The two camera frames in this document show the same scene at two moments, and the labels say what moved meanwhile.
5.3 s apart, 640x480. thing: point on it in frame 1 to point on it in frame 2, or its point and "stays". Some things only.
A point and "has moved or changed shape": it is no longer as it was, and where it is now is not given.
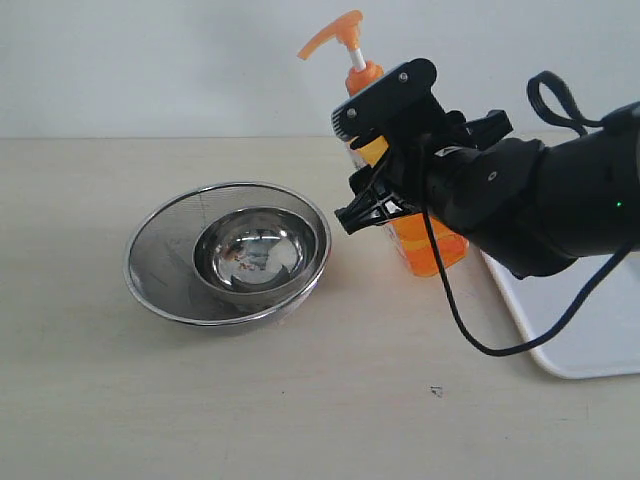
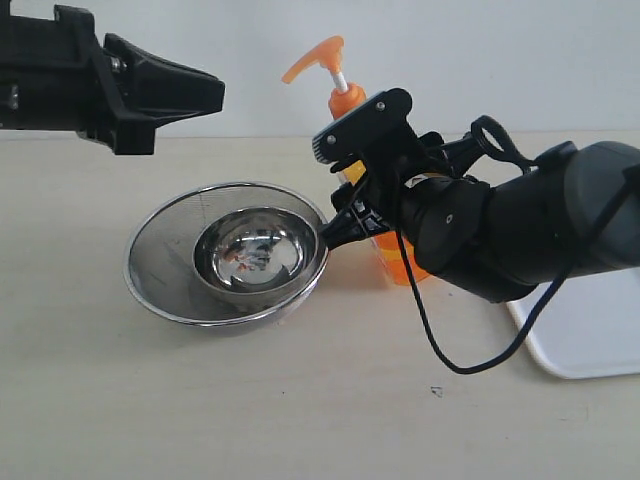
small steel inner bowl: [257, 254] stays
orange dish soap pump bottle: [406, 232] has moved or changed shape
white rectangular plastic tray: [603, 337] stays
